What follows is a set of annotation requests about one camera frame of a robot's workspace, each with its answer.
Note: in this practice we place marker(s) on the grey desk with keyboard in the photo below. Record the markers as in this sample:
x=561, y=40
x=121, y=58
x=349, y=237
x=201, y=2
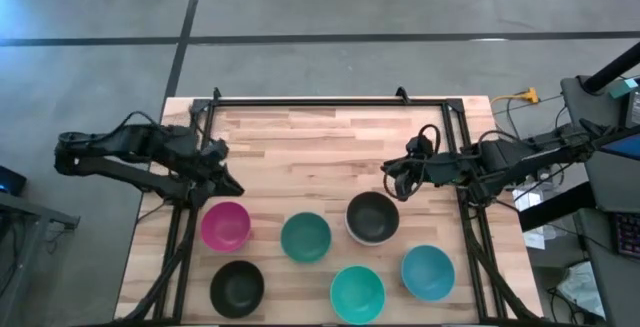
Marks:
x=607, y=277

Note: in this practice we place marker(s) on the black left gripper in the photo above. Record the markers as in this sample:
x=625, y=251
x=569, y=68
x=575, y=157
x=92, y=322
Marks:
x=207, y=177

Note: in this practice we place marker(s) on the blue bowl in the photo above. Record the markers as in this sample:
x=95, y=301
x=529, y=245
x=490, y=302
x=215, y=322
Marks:
x=427, y=272

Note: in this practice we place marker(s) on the grey metal stand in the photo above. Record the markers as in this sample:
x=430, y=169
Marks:
x=25, y=227

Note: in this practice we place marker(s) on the dark green bowl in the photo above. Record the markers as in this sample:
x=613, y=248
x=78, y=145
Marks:
x=305, y=237

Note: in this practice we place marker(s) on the white plastic bag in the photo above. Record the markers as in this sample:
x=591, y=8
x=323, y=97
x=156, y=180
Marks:
x=580, y=287

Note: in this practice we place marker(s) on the black box with blue light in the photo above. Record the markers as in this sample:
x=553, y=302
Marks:
x=10, y=181

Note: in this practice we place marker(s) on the black pole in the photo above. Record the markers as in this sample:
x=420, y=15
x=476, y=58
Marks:
x=612, y=69

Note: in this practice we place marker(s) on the monitor with blue screen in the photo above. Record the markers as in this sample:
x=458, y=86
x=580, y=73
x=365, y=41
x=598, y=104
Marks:
x=625, y=147

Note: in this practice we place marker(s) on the grey desk with monitor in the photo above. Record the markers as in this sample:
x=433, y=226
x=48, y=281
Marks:
x=600, y=182

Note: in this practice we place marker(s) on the pink bowl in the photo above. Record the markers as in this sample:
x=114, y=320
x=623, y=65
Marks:
x=225, y=227

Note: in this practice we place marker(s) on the teal box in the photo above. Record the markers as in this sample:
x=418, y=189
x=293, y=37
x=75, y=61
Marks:
x=625, y=88

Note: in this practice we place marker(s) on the yellow power plug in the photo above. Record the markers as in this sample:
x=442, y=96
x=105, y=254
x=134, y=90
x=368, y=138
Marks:
x=530, y=95

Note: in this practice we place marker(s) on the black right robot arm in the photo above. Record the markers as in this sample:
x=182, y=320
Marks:
x=515, y=159

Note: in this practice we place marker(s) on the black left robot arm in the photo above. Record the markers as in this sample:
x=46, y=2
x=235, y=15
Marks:
x=115, y=159

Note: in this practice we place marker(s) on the white papers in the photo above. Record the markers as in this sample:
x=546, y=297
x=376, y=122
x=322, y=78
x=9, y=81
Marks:
x=531, y=199

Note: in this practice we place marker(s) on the black beam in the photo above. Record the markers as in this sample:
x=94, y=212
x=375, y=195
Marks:
x=555, y=209

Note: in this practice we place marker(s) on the black bowl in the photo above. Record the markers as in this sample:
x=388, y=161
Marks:
x=236, y=288
x=372, y=216

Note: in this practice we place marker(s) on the backlit keyboard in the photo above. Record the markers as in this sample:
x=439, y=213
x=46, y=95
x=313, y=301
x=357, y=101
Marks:
x=629, y=234

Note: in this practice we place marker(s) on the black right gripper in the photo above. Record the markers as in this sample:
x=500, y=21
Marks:
x=430, y=169

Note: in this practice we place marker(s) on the black metal table frame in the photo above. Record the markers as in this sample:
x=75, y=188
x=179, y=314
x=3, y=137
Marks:
x=325, y=102

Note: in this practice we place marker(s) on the turquoise bowl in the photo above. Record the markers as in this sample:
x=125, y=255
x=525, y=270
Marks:
x=357, y=294

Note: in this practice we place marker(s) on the white bowl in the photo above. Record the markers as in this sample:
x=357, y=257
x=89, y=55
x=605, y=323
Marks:
x=362, y=242

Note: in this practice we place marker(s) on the black frame clamp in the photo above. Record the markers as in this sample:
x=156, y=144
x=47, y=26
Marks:
x=402, y=94
x=216, y=93

